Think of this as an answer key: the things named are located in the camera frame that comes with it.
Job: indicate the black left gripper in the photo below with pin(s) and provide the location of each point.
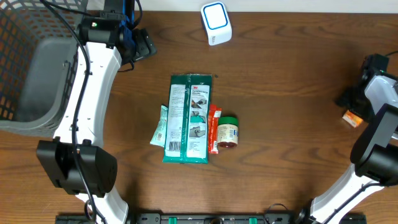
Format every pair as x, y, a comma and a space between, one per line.
146, 46

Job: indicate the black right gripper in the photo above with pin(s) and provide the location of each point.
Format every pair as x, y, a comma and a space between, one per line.
346, 100

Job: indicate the orange snack packet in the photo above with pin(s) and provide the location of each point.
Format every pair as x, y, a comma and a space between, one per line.
352, 119

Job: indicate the pale green wet wipes pack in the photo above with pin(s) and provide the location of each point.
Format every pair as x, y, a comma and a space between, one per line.
158, 138

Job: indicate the green-lidded seasoning jar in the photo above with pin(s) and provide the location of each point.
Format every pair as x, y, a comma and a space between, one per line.
227, 132

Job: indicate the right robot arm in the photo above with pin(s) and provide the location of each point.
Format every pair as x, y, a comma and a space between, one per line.
373, 159

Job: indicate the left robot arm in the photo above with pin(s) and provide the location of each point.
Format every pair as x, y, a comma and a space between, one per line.
74, 159

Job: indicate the white barcode scanner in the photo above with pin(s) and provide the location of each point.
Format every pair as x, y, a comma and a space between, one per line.
216, 23

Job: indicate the green 3M gloves package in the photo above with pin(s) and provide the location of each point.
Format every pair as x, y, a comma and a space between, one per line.
186, 137

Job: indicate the red white sachet stick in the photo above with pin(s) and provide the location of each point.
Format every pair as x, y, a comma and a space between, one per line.
213, 117

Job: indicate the grey plastic mesh basket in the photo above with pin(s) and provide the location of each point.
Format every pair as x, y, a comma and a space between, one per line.
38, 67

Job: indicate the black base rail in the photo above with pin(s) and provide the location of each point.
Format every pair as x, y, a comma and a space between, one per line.
155, 218

